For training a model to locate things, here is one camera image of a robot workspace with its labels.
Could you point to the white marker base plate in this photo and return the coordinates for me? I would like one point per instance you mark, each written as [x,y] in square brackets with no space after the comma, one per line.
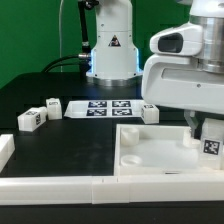
[103,108]

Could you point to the white square tabletop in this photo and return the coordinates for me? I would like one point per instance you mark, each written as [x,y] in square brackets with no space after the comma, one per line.
[155,149]

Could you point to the white left fence block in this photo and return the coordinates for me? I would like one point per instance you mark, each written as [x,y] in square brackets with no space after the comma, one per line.
[7,147]

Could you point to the white front fence bar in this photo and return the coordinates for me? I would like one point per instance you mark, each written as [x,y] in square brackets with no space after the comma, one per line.
[112,189]

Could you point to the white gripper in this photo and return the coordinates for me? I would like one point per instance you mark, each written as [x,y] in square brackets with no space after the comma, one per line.
[177,82]

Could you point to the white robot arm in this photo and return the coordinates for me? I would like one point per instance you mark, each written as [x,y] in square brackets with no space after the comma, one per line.
[115,60]

